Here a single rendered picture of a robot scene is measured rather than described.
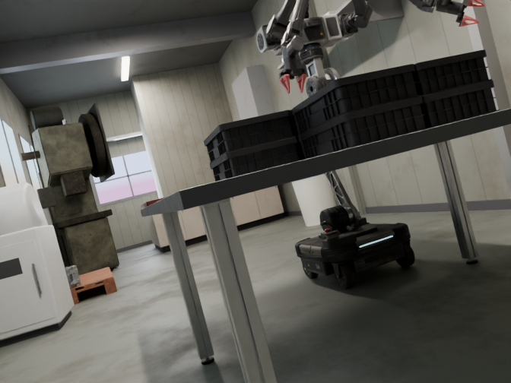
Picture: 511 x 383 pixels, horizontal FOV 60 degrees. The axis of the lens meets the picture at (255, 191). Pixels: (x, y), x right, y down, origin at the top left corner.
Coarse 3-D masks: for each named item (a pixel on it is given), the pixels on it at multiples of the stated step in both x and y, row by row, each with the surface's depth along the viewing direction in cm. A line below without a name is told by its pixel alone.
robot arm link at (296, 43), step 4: (284, 36) 197; (296, 36) 188; (284, 40) 196; (288, 40) 194; (292, 40) 188; (296, 40) 188; (300, 40) 189; (284, 44) 197; (288, 44) 191; (292, 44) 187; (296, 44) 188; (300, 44) 189; (288, 48) 190; (292, 48) 188; (296, 48) 188; (300, 48) 188; (288, 52) 192; (292, 52) 190; (296, 52) 190
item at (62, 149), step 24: (48, 120) 681; (96, 120) 687; (48, 144) 635; (72, 144) 652; (96, 144) 666; (48, 168) 634; (72, 168) 649; (96, 168) 692; (48, 192) 632; (72, 192) 649; (72, 216) 681; (96, 216) 650; (72, 240) 633; (96, 240) 649; (72, 264) 640; (96, 264) 645
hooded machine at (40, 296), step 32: (0, 192) 339; (32, 192) 355; (0, 224) 328; (32, 224) 331; (0, 256) 320; (32, 256) 324; (0, 288) 319; (32, 288) 323; (64, 288) 363; (0, 320) 318; (32, 320) 322; (64, 320) 350
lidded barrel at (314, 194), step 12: (300, 180) 554; (312, 180) 549; (324, 180) 552; (300, 192) 558; (312, 192) 550; (324, 192) 552; (300, 204) 566; (312, 204) 553; (324, 204) 552; (312, 216) 556
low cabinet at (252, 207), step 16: (256, 192) 752; (272, 192) 761; (192, 208) 718; (240, 208) 742; (256, 208) 750; (272, 208) 759; (160, 224) 702; (192, 224) 717; (240, 224) 740; (256, 224) 754; (160, 240) 700; (192, 240) 720
